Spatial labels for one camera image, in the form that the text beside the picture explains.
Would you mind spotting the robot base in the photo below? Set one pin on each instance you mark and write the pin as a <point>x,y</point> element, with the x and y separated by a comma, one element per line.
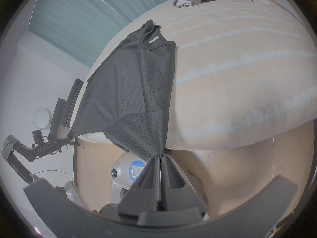
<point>121,167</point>

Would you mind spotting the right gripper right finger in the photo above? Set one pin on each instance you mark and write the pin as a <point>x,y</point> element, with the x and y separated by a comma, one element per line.
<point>177,190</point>

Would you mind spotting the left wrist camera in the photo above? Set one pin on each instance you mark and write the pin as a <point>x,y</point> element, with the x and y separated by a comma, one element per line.
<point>52,138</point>

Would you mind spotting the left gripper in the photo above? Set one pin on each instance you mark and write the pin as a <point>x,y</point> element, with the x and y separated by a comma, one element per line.
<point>52,148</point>

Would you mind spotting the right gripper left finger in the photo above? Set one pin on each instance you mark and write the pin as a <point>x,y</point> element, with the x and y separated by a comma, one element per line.
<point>143,190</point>

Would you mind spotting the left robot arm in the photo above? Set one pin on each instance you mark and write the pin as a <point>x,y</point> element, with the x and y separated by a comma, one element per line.
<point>11,147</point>

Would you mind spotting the bed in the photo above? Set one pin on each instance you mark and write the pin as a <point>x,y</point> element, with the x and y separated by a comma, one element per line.
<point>235,83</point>

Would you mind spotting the round white wall disc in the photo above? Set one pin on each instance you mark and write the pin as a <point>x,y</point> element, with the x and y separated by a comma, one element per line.
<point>41,118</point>

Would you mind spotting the black T-shirt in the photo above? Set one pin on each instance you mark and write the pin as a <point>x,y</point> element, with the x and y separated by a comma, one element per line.
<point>128,83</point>

